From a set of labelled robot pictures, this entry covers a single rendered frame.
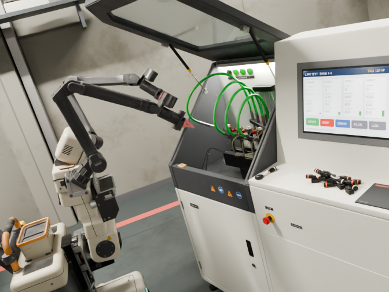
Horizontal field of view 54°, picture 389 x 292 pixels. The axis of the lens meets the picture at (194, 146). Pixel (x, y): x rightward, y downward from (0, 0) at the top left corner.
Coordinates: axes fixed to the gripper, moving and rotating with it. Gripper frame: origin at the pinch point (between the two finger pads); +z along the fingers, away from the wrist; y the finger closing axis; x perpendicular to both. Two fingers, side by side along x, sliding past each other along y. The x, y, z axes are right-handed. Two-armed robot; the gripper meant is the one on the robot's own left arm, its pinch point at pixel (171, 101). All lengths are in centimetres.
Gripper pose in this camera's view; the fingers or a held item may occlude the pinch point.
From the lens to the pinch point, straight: 221.0
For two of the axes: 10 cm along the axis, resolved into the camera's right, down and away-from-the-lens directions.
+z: 8.6, 5.2, 0.5
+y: 0.1, -1.0, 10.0
